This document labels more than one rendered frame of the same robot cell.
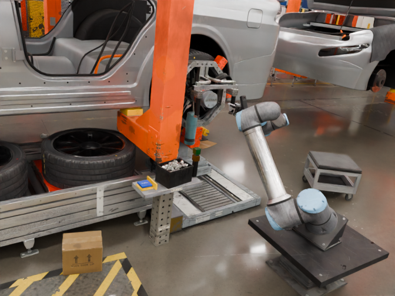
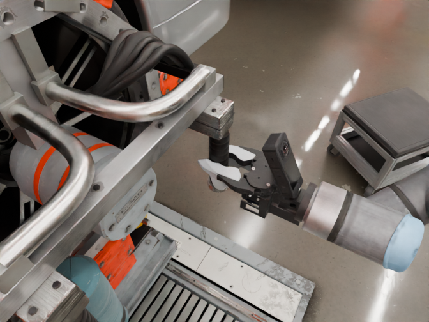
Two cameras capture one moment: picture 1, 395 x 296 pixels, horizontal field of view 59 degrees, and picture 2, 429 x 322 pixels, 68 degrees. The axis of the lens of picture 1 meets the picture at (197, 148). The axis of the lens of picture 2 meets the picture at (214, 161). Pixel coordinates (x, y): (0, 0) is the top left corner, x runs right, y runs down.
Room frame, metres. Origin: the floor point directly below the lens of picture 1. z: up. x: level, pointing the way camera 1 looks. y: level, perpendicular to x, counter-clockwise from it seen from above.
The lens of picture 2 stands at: (2.35, -0.07, 1.26)
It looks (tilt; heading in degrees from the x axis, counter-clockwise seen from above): 48 degrees down; 338
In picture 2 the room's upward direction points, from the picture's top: straight up
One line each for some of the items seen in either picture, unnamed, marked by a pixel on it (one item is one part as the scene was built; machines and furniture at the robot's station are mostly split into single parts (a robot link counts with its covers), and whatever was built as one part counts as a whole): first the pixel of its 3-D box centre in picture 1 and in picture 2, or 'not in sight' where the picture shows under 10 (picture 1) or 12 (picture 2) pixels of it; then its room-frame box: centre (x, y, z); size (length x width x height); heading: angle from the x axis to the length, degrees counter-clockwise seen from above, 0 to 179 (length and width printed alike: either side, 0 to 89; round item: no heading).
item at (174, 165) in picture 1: (174, 172); not in sight; (2.02, 0.13, 0.51); 0.20 x 0.14 x 0.13; 137
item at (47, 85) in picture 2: (220, 75); (124, 62); (2.77, -0.11, 1.03); 0.19 x 0.18 x 0.11; 38
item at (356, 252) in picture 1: (310, 254); not in sight; (1.84, -0.80, 0.15); 0.60 x 0.60 x 0.30; 33
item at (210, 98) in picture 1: (203, 97); (84, 178); (2.75, 0.00, 0.85); 0.21 x 0.14 x 0.14; 38
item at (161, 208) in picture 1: (161, 214); not in sight; (1.98, 0.18, 0.21); 0.10 x 0.10 x 0.42; 38
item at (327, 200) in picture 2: not in sight; (322, 207); (2.56, -0.36, 0.81); 0.10 x 0.05 x 0.09; 128
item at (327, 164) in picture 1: (330, 175); (387, 141); (3.06, -1.29, 0.17); 0.43 x 0.36 x 0.34; 90
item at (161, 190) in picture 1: (168, 184); not in sight; (2.00, 0.16, 0.44); 0.43 x 0.17 x 0.03; 128
